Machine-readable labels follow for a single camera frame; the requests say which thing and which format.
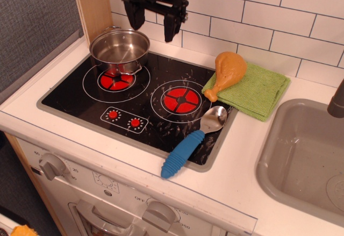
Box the red right stove knob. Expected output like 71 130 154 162
130 118 141 128

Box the stainless steel pot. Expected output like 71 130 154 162
89 26 151 76

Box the white toy oven front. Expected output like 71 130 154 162
18 139 230 235

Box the green folded cloth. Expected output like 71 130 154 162
202 63 290 121

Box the orange object bottom left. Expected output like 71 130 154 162
10 225 38 236

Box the wooden side post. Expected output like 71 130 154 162
76 0 113 44

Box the red stove knob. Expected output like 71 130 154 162
108 110 118 119
130 118 141 128

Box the grey left oven knob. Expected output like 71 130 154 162
39 153 66 181

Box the grey oven knob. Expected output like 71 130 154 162
142 201 176 233
39 153 66 181

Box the grey right oven knob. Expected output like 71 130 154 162
142 201 176 233

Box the spoon with blue handle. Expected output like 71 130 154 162
161 106 227 179

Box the orange toy chicken drumstick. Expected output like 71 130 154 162
204 52 247 102

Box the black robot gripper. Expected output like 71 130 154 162
122 0 189 42

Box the red left stove knob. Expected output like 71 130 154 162
108 110 118 119

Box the grey faucet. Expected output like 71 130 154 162
327 80 344 118

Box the black toy stove top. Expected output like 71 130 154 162
36 39 239 173

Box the grey sink basin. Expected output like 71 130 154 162
256 99 343 226

